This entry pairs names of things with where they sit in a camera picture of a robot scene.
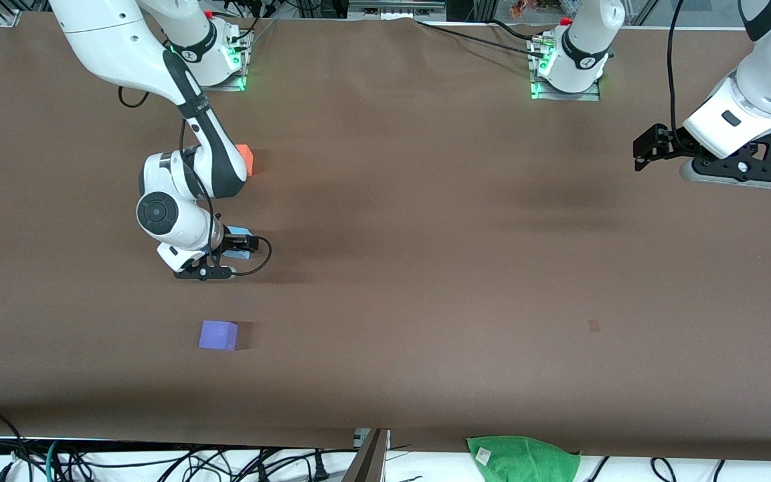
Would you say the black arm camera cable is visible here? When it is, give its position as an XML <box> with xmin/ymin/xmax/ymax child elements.
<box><xmin>118</xmin><ymin>86</ymin><xmax>273</xmax><ymax>276</ymax></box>
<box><xmin>666</xmin><ymin>0</ymin><xmax>689</xmax><ymax>135</ymax></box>

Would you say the black cable with plug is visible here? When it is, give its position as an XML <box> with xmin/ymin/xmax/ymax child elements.
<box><xmin>252</xmin><ymin>447</ymin><xmax>359</xmax><ymax>482</ymax></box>

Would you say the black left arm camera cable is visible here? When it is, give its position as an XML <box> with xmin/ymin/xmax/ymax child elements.
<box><xmin>666</xmin><ymin>0</ymin><xmax>689</xmax><ymax>135</ymax></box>

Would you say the light blue foam cube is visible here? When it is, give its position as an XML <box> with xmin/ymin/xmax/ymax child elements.
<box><xmin>226</xmin><ymin>228</ymin><xmax>256</xmax><ymax>261</ymax></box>

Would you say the long black table cable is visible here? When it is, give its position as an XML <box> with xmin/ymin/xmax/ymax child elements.
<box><xmin>415</xmin><ymin>19</ymin><xmax>548</xmax><ymax>56</ymax></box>

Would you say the brown table cover sheet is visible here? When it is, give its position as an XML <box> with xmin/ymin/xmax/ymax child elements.
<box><xmin>0</xmin><ymin>10</ymin><xmax>771</xmax><ymax>463</ymax></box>

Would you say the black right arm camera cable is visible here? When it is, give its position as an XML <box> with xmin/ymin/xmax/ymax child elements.
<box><xmin>118</xmin><ymin>86</ymin><xmax>273</xmax><ymax>276</ymax></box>

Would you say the purple foam cube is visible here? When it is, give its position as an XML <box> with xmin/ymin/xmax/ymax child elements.
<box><xmin>199</xmin><ymin>320</ymin><xmax>240</xmax><ymax>351</ymax></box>

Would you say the green microfibre cloth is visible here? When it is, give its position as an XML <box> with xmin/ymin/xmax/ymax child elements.
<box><xmin>466</xmin><ymin>435</ymin><xmax>582</xmax><ymax>482</ymax></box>

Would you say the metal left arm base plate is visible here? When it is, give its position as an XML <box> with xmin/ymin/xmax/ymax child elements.
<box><xmin>527</xmin><ymin>36</ymin><xmax>602</xmax><ymax>102</ymax></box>

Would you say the aluminium frame profile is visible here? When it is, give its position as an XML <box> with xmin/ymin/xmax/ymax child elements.
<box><xmin>0</xmin><ymin>0</ymin><xmax>53</xmax><ymax>28</ymax></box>

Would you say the grey metal post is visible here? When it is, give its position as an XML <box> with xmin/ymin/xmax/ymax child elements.
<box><xmin>341</xmin><ymin>428</ymin><xmax>391</xmax><ymax>482</ymax></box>

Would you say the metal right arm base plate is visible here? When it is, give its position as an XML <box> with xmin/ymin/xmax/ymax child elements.
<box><xmin>208</xmin><ymin>19</ymin><xmax>254</xmax><ymax>92</ymax></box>

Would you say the grey electronics box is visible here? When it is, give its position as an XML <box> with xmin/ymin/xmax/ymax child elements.
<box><xmin>347</xmin><ymin>0</ymin><xmax>448</xmax><ymax>21</ymax></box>

